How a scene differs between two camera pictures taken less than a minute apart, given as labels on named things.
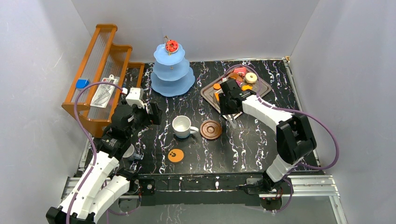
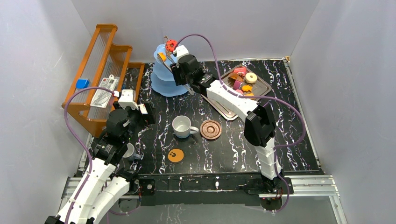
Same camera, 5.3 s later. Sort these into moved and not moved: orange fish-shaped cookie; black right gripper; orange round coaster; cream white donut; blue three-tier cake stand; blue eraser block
Moved: black right gripper; orange fish-shaped cookie
Not moved: cream white donut; orange round coaster; blue three-tier cake stand; blue eraser block
